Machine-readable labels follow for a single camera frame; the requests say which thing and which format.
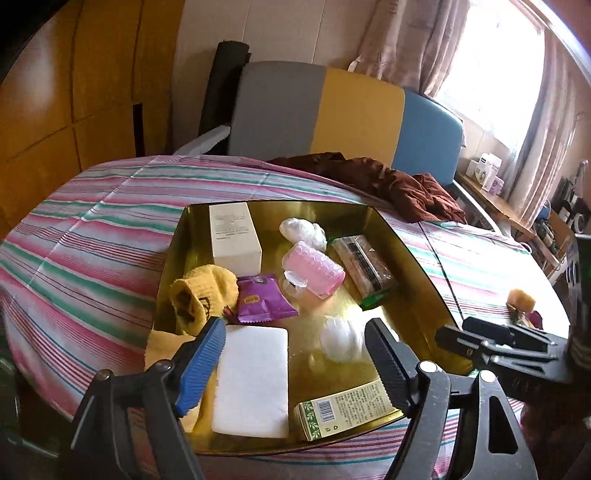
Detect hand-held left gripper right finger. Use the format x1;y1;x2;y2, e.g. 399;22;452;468
364;318;540;480

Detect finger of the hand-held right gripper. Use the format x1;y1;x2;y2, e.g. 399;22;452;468
463;316;557;350
435;325;571;383

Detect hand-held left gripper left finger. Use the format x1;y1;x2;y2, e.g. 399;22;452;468
68;316;227;480

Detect yellow sponge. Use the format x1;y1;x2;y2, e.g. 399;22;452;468
507;288;538;313

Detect yellow cloth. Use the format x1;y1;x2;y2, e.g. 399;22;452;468
144;330;199;372

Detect white plastic wad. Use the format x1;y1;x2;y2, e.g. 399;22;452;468
320;316;365;361
279;217;328;252

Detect white sponge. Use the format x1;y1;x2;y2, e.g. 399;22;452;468
211;324;290;438

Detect green and yellow box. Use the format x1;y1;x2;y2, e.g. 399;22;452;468
294;381;400;443

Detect gold tray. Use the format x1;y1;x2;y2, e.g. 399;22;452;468
145;199;476;457

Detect yellow towel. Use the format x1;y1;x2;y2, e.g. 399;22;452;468
169;264;240;335

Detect brown bar packet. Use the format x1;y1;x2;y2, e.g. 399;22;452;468
331;234;399;309

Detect tall white box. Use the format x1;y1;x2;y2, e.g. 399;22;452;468
209;202;263;274

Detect cluttered wooden shelf unit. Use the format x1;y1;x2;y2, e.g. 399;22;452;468
531;175;591;278

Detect red cloth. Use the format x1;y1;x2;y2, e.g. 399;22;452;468
519;399;591;480

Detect wooden side table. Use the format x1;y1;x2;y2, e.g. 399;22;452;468
459;173;536;237

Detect white boxes on sill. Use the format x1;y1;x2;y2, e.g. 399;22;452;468
480;153;504;193

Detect maroon cloth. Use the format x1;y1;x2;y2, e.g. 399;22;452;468
268;151;467;225

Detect pink patterned curtain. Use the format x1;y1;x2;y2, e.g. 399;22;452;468
508;32;591;223
348;0;468;99

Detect window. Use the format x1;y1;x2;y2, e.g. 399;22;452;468
434;0;548;153

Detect grey yellow blue headboard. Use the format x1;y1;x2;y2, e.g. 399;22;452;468
228;61;465;185

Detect black rolled mat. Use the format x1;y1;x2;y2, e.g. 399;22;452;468
199;41;252;139

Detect wooden wardrobe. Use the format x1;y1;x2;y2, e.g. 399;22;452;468
0;0;185;232

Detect white bed rail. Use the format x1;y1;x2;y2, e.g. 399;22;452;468
173;124;232;156
455;180;513;234

